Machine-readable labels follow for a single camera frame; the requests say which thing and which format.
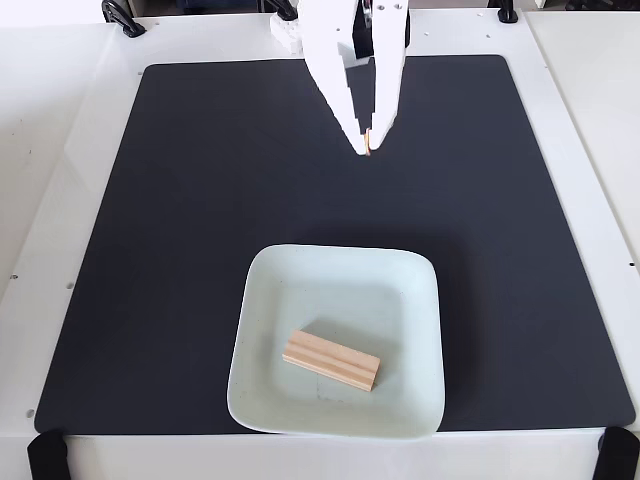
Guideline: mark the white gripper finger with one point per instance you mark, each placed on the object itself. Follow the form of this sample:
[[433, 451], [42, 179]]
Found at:
[[387, 75], [335, 90]]

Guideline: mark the grooved wooden block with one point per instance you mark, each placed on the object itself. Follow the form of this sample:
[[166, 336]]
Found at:
[[332, 360]]

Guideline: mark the white square plate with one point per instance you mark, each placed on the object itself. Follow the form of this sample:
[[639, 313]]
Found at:
[[335, 295]]

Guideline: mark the black table clamp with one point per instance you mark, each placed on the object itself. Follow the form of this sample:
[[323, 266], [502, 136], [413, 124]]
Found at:
[[285, 9], [122, 17], [507, 11]]

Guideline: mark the black rubber mat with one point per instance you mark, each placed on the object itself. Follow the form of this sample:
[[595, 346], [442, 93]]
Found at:
[[150, 280]]

